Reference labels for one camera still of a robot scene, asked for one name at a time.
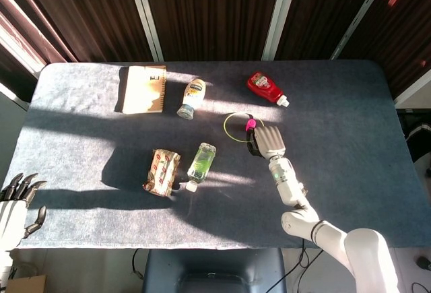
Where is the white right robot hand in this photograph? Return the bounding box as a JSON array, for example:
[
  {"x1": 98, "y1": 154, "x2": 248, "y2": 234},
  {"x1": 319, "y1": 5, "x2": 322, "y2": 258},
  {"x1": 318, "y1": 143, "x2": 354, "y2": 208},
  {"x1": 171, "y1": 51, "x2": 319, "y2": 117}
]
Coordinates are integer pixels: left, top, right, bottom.
[{"x1": 246, "y1": 125, "x2": 288, "y2": 160}]

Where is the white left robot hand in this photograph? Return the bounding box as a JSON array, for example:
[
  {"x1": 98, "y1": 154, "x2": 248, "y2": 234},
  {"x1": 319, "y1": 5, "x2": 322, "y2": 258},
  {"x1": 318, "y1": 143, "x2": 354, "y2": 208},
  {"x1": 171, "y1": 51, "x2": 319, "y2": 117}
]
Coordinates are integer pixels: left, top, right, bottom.
[{"x1": 0, "y1": 172, "x2": 48, "y2": 251}]

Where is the thin yellow ring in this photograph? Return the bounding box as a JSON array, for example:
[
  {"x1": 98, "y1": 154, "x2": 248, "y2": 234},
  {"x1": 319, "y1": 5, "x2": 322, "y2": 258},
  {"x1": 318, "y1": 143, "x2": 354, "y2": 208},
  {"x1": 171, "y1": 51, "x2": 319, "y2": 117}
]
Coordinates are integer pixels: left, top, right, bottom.
[{"x1": 223, "y1": 111, "x2": 257, "y2": 142}]

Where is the red ketchup squeeze bottle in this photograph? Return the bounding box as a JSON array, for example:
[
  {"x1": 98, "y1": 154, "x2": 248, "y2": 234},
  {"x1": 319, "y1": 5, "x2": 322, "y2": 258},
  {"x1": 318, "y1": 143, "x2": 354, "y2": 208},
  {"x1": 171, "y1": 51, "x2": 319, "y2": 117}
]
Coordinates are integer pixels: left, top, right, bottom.
[{"x1": 246, "y1": 71, "x2": 290, "y2": 108}]

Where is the brown cardboard box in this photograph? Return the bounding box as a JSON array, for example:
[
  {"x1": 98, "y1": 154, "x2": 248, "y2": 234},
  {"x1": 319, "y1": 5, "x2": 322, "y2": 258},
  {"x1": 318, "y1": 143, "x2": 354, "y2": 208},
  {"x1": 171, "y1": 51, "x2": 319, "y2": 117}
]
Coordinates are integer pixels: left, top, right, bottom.
[{"x1": 6, "y1": 274, "x2": 47, "y2": 293}]

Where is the clear green-label drink bottle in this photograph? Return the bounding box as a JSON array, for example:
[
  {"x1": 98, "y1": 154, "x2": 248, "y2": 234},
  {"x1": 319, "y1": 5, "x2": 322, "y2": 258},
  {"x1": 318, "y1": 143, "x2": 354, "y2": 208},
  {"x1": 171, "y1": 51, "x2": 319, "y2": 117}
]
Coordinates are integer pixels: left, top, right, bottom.
[{"x1": 186, "y1": 142, "x2": 217, "y2": 192}]

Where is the blue-grey table cloth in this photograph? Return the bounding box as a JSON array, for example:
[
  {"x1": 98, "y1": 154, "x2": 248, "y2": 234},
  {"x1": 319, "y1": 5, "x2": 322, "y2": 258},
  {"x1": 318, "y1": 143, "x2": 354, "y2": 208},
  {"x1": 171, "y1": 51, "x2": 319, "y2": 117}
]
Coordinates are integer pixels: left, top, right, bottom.
[{"x1": 9, "y1": 60, "x2": 417, "y2": 251}]

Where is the cream mayonnaise squeeze bottle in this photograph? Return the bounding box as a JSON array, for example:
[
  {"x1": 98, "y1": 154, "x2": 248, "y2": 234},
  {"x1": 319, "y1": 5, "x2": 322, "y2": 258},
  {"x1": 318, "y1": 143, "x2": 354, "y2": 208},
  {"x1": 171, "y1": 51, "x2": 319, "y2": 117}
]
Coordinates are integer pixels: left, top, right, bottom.
[{"x1": 176, "y1": 77, "x2": 207, "y2": 119}]

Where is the beige red-print snack wrapper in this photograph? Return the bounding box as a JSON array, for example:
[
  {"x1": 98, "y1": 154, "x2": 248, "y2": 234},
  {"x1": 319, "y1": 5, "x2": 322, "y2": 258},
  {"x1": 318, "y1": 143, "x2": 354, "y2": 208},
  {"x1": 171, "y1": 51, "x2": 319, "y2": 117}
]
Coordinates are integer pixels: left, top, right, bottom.
[{"x1": 142, "y1": 148, "x2": 182, "y2": 197}]

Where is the tan spiral notebook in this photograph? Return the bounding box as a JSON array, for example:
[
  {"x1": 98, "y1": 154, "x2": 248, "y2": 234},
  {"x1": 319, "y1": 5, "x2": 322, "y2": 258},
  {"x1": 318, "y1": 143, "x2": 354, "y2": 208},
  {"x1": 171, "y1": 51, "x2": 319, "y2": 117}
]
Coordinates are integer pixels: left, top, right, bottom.
[{"x1": 119, "y1": 65, "x2": 168, "y2": 115}]

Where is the dark brown curtain panel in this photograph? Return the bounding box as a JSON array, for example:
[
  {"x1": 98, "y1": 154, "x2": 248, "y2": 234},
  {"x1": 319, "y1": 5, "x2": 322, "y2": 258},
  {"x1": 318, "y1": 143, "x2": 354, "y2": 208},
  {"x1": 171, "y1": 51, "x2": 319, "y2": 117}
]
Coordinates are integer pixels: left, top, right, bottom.
[
  {"x1": 0, "y1": 0, "x2": 159, "y2": 71},
  {"x1": 141, "y1": 0, "x2": 282, "y2": 62},
  {"x1": 275, "y1": 0, "x2": 381, "y2": 61},
  {"x1": 339, "y1": 0, "x2": 431, "y2": 98}
]

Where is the black equipment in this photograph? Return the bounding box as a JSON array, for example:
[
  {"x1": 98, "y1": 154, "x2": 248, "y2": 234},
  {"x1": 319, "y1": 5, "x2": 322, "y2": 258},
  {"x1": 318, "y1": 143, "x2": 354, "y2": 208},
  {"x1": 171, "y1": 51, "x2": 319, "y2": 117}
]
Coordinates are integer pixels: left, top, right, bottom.
[{"x1": 397, "y1": 109, "x2": 431, "y2": 173}]

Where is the black cable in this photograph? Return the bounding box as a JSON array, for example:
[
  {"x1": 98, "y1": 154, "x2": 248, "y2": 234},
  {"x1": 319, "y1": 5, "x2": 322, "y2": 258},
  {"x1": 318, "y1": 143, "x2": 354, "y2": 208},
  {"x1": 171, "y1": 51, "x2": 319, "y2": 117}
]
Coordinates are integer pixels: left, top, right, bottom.
[
  {"x1": 269, "y1": 238, "x2": 325, "y2": 293},
  {"x1": 131, "y1": 248, "x2": 147, "y2": 279}
]

